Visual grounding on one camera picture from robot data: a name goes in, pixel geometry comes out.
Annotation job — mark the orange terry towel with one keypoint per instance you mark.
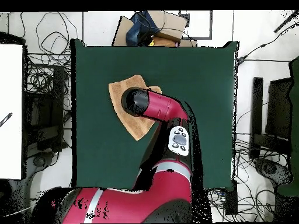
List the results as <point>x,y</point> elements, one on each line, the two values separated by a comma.
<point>116,93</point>

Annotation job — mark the black chair frame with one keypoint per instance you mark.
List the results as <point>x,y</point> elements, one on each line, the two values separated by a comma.
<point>278,109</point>

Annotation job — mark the dark green table cloth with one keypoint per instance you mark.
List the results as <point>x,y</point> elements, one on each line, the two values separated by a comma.
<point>105,151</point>

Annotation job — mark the black stand base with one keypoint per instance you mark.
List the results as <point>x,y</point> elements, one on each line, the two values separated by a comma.
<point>38,161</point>
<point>271,168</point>

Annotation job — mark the white panel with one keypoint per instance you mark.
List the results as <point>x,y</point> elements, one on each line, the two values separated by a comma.
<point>11,93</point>

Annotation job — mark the black equipment rack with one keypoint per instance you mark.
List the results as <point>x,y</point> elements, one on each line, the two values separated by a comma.
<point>44,116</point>

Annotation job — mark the flat brown cardboard sheet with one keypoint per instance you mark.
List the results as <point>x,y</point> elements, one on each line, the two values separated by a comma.
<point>121,35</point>

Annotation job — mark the grey square floor frame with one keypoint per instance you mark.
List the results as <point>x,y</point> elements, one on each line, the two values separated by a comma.
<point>198,38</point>

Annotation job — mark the black rod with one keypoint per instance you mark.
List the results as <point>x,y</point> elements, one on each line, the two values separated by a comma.
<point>286,23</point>

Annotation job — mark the blue jeans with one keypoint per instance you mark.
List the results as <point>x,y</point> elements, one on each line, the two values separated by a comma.
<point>135,35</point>

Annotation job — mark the brown cardboard box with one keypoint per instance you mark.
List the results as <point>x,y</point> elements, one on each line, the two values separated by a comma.
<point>172,25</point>

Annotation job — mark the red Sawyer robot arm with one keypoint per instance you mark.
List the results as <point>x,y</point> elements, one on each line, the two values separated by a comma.
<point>161,107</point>

